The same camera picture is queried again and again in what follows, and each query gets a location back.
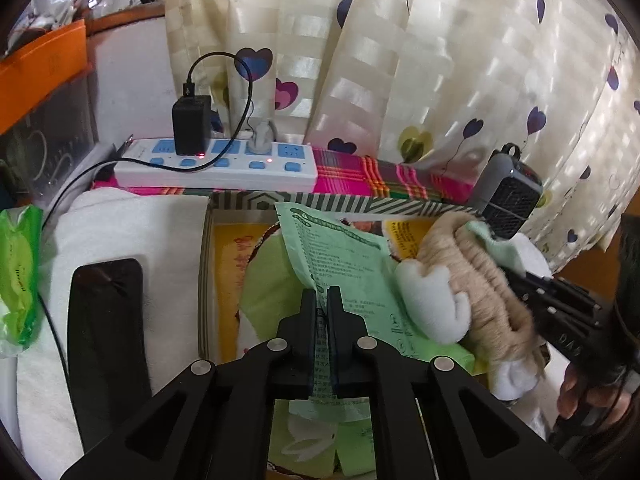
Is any grey plug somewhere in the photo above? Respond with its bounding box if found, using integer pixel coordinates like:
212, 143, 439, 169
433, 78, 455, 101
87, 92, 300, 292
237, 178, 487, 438
247, 120, 277, 156

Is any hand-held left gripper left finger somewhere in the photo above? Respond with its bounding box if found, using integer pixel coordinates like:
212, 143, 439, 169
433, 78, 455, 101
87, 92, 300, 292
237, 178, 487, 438
60, 290, 321, 480

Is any black charger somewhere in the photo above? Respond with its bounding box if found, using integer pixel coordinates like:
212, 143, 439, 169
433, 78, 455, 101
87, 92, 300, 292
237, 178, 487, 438
171, 95, 212, 156

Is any orange plastic bin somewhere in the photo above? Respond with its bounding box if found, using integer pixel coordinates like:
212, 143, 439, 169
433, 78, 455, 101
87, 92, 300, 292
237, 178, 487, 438
0, 19, 94, 136

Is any dark clothing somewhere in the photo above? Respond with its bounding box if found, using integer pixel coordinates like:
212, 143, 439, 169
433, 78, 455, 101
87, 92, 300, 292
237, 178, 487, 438
545, 410, 640, 480

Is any light green tissue pack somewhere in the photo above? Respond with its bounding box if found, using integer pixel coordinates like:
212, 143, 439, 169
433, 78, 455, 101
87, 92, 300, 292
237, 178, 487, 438
237, 236, 382, 479

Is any black phone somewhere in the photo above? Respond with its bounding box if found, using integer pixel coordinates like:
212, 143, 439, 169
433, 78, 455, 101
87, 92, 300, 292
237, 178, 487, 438
67, 258, 151, 454

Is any person's right hand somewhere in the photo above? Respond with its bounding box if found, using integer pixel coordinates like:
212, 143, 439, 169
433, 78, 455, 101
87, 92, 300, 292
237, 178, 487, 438
557, 364, 634, 422

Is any cream heart print curtain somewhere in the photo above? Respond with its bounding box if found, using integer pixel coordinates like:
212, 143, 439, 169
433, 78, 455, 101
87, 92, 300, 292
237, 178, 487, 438
165, 0, 640, 272

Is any crumpled green wipes pack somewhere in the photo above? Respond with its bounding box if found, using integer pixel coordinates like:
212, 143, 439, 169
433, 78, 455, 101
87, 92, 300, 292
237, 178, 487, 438
0, 205, 44, 352

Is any black charger cable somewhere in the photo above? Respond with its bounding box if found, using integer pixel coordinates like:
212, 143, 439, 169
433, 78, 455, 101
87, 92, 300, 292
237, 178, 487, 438
182, 51, 254, 141

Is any thin black phone cable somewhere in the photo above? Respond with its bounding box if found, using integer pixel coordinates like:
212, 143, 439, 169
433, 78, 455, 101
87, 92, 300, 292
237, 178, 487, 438
39, 159, 122, 377

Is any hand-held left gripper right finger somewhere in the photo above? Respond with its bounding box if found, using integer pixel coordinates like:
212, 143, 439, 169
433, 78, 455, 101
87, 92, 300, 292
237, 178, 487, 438
327, 286, 582, 480

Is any beige plush toy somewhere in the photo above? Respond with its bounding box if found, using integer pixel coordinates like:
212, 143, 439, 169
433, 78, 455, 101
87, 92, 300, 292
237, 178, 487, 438
395, 212, 549, 362

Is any striped cardboard box tray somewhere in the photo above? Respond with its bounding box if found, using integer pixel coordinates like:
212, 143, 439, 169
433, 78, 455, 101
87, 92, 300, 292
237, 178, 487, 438
197, 190, 501, 480

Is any brown wooden window sill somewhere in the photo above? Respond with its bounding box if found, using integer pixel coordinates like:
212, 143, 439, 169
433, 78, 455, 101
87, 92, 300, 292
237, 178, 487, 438
85, 2, 166, 36

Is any small grey heater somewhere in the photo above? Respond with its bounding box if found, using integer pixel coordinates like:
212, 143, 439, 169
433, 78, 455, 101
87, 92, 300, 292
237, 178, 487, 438
470, 143, 545, 240

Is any clear plastic storage box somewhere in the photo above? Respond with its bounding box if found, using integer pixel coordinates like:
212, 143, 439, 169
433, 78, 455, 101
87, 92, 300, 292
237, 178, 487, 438
0, 67, 101, 211

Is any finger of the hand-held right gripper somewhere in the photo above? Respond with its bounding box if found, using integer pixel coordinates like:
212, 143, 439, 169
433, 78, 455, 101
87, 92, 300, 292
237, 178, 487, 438
525, 300, 617, 362
500, 265, 599, 312

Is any white blue power strip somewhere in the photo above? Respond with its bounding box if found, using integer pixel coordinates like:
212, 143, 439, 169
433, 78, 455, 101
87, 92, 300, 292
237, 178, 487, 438
114, 138, 320, 195

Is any pale green printed packet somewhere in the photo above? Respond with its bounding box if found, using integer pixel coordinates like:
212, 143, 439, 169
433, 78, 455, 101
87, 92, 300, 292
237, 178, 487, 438
274, 202, 442, 407

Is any plaid cloth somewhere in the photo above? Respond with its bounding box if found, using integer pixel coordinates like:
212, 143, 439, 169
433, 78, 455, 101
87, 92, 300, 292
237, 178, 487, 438
115, 147, 476, 206

